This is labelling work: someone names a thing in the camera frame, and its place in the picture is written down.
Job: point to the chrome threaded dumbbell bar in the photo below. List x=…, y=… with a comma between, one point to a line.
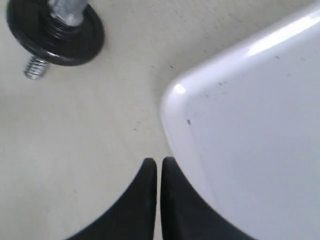
x=67, y=16

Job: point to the black weight plate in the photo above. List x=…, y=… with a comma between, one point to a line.
x=44, y=35

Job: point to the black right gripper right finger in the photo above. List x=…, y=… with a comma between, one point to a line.
x=185, y=215

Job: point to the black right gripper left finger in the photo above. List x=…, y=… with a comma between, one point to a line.
x=132, y=216

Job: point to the white rectangular plastic tray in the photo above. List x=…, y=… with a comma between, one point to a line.
x=244, y=128

